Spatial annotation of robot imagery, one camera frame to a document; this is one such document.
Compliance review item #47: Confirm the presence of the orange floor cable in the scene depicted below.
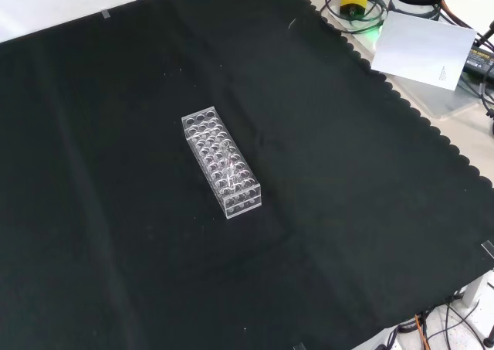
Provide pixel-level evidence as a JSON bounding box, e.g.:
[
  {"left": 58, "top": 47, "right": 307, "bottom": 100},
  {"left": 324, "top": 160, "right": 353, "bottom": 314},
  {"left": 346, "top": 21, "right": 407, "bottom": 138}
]
[{"left": 414, "top": 314, "right": 430, "bottom": 350}]

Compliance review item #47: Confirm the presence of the pale board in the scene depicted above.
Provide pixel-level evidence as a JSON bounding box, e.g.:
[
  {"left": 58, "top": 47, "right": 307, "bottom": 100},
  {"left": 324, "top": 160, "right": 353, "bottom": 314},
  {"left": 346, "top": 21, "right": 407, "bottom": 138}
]
[{"left": 370, "top": 10, "right": 478, "bottom": 92}]

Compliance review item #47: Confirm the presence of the clear glass test tube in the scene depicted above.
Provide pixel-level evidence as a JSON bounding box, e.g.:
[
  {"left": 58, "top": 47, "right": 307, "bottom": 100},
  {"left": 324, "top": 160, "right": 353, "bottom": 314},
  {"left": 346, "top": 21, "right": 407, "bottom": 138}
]
[{"left": 220, "top": 140, "right": 235, "bottom": 192}]

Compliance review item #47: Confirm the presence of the white table leg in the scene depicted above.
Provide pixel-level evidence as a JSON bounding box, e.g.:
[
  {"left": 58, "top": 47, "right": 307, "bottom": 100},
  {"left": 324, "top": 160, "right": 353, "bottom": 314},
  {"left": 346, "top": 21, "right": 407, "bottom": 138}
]
[{"left": 461, "top": 269, "right": 494, "bottom": 309}]

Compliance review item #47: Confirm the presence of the black bench cloth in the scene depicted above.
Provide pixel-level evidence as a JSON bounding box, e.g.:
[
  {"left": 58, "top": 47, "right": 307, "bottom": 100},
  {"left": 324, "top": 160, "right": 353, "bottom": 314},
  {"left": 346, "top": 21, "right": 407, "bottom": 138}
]
[{"left": 0, "top": 0, "right": 494, "bottom": 350}]

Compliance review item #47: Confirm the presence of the black power adapter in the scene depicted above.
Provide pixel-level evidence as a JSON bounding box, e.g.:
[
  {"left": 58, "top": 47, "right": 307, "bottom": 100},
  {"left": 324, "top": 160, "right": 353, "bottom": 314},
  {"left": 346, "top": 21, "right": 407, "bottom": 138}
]
[{"left": 462, "top": 43, "right": 494, "bottom": 81}]

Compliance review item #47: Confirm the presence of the black floor cable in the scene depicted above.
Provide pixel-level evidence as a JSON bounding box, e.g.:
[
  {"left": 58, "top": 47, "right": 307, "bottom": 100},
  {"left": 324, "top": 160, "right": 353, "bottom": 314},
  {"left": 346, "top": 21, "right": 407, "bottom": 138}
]
[{"left": 397, "top": 294, "right": 494, "bottom": 350}]

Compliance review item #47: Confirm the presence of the clear test tube rack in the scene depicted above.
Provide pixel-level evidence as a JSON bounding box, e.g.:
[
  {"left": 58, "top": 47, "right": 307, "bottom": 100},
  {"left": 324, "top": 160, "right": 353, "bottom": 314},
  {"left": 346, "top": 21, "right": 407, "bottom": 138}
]
[{"left": 181, "top": 106, "right": 263, "bottom": 220}]

